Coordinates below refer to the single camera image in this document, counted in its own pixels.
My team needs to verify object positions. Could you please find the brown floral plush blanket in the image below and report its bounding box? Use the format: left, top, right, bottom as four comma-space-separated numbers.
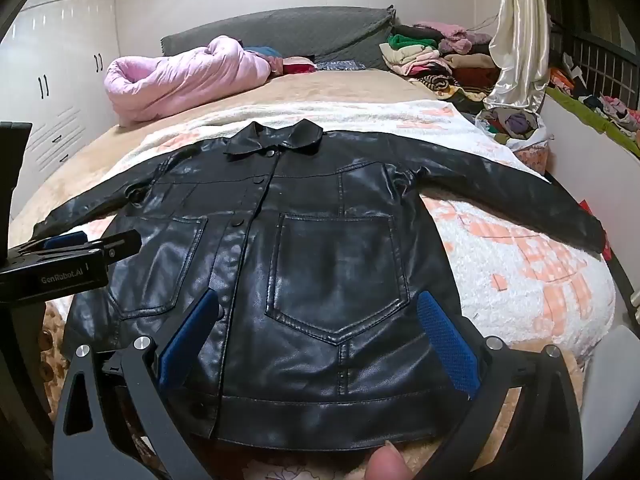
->
39, 302, 588, 480

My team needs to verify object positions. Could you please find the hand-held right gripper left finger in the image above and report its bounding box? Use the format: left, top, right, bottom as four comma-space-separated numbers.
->
51, 289, 223, 480

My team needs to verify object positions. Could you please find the grey headboard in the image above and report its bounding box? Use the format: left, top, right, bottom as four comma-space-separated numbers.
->
161, 5, 396, 68

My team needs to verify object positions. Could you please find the heap of small clothes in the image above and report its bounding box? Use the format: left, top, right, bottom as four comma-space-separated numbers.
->
550, 67, 640, 133

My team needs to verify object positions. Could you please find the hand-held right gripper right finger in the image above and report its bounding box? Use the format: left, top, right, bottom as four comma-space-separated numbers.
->
416, 290, 585, 480

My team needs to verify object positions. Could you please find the black leather jacket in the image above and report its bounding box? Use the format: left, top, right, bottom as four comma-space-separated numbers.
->
32, 121, 607, 456

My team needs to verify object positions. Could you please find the pink fluffy cloth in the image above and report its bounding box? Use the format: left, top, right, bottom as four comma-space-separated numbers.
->
515, 142, 551, 176

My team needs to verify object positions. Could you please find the white smooth object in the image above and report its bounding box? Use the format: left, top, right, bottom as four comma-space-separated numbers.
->
582, 325, 640, 476

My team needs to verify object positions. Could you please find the white bag of clothes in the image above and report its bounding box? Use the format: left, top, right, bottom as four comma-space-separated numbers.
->
475, 107, 551, 148

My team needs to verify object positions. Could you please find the pink quilt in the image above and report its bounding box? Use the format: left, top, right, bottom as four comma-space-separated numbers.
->
103, 35, 273, 127

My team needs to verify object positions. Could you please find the white pink printed blanket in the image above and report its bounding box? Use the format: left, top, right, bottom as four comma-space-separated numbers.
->
50, 97, 617, 366

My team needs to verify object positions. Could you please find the pile of folded clothes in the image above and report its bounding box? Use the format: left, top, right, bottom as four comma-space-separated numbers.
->
378, 21, 501, 103

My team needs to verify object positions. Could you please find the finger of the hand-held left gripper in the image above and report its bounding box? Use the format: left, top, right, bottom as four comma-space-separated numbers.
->
86, 229, 143, 263
20, 230, 89, 255

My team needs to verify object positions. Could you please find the green cloth edge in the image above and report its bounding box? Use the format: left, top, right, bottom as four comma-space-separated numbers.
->
545, 86, 640, 158

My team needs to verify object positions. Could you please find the white wardrobe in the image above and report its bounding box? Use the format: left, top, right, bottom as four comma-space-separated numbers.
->
0, 0, 121, 221

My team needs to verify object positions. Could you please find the red folded cloth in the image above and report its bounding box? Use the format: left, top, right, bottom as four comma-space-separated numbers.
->
282, 56, 318, 76

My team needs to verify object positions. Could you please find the person's right hand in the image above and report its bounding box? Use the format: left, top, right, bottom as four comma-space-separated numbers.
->
364, 441, 416, 480

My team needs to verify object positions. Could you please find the tan bed sheet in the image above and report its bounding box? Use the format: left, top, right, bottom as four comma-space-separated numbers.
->
10, 69, 451, 221

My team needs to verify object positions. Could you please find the cream satin curtain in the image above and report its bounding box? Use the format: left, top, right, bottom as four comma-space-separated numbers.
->
482, 0, 551, 116

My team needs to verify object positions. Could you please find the white cot side panel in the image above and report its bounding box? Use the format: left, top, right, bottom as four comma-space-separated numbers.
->
542, 95, 640, 311

